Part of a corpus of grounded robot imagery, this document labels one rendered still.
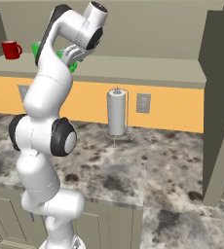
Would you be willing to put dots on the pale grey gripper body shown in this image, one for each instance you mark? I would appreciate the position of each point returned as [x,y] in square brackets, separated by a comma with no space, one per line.
[74,55]

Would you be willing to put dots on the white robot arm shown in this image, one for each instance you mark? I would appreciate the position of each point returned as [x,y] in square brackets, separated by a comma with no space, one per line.
[42,97]

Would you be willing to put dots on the green mug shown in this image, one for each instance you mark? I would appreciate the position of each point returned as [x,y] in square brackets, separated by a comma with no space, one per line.
[36,50]

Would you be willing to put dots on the red mug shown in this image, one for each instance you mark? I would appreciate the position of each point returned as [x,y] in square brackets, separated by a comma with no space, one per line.
[10,50]

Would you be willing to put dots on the large beige cabinet door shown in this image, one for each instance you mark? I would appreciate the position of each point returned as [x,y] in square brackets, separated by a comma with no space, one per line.
[219,97]

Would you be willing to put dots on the white paper towel roll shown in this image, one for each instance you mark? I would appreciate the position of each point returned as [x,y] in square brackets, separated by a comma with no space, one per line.
[116,112]

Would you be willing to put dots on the beige base cupboard door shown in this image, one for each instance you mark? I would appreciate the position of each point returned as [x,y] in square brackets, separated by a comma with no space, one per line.
[7,220]
[93,230]

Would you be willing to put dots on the grey wall outlet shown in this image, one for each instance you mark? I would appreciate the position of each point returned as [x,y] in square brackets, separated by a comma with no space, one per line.
[143,103]
[22,91]

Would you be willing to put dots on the open beige wall cabinet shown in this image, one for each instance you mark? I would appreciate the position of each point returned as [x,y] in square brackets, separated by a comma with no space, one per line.
[143,35]

